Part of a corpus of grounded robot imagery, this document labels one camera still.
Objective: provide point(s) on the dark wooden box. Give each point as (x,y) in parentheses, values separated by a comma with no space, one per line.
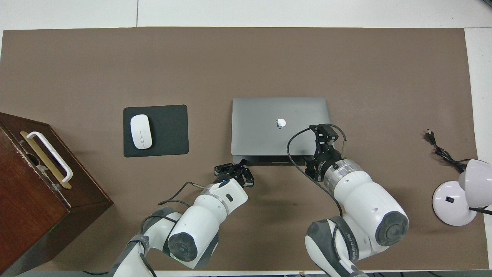
(30,207)

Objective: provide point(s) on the brown table mat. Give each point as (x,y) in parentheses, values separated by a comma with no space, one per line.
(246,61)

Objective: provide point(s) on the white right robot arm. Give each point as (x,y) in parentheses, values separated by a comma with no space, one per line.
(361,207)

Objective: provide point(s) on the grey laptop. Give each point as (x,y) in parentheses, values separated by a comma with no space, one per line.
(265,127)

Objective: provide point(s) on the white desk lamp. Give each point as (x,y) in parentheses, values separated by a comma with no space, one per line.
(451,204)

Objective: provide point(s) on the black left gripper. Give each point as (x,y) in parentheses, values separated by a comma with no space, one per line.
(233,176)

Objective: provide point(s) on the white computer mouse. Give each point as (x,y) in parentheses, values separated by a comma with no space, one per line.
(140,131)

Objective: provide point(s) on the black mouse pad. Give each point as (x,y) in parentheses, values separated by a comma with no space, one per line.
(169,130)

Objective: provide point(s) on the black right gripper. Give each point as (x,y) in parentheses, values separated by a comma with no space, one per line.
(324,159)

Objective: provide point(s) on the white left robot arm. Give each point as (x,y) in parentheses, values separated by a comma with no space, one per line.
(203,219)

